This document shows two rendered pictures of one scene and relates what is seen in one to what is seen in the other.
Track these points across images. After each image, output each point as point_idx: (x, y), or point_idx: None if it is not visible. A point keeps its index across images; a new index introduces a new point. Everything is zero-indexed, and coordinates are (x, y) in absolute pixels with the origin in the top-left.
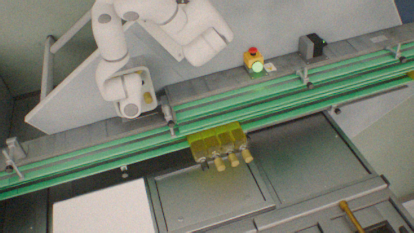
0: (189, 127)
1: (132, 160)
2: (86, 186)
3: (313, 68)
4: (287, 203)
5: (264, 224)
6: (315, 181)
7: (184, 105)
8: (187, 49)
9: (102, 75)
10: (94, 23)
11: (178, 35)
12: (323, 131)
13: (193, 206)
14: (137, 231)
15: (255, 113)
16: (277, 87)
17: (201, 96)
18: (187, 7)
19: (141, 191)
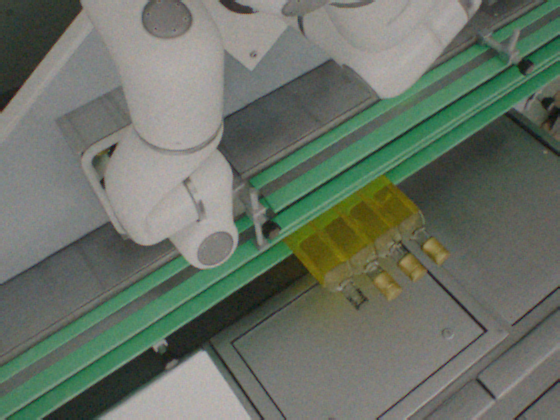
0: (293, 218)
1: (177, 322)
2: (70, 402)
3: (506, 23)
4: (523, 322)
5: (507, 384)
6: (550, 258)
7: (275, 171)
8: (375, 58)
9: (147, 193)
10: (128, 42)
11: (387, 30)
12: (516, 147)
13: (344, 385)
14: None
15: (415, 149)
16: (457, 84)
17: (305, 138)
18: None
19: (216, 384)
